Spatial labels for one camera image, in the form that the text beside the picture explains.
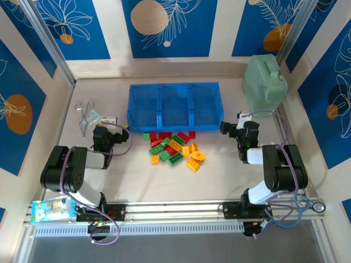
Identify metal scissors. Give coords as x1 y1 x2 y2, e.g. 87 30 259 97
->
75 101 95 138

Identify blue three-compartment bin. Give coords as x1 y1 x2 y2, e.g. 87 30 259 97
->
127 82 224 134

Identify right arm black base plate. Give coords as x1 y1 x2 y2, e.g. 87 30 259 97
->
222 202 272 220

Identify white slotted cable duct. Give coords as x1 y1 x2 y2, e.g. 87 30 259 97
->
35 222 245 238

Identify clear plastic bag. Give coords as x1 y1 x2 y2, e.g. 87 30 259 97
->
79 108 104 129

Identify mint green carry case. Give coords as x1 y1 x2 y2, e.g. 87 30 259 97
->
242 54 288 118

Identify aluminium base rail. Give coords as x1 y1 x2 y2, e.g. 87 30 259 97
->
23 196 327 224

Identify yellow round lego gear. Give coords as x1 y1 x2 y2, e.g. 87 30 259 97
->
191 151 207 163

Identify aluminium frame post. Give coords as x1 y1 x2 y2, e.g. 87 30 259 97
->
275 0 320 65
19 0 77 88

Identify light blue printed packet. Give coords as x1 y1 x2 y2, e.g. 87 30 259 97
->
30 196 78 225

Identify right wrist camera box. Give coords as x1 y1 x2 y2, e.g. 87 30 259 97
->
236 111 252 130

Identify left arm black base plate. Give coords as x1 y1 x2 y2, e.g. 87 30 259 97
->
75 203 127 222

